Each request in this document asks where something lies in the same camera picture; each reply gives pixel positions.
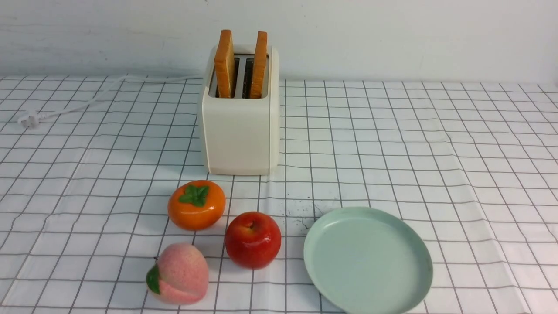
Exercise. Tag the light green plate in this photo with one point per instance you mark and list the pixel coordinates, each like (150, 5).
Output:
(366, 261)

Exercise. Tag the white grid tablecloth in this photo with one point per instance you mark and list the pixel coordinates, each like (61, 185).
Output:
(471, 167)

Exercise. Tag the orange persimmon toy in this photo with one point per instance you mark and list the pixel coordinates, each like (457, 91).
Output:
(196, 205)

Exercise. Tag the pink peach toy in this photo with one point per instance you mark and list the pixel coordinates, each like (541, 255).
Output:
(179, 276)

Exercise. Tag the toast slice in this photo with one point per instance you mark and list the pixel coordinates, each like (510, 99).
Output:
(224, 65)
(259, 66)

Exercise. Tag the white two-slot toaster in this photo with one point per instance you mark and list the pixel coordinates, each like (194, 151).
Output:
(240, 136)

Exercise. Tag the red apple toy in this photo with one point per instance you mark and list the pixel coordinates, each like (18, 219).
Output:
(253, 240)

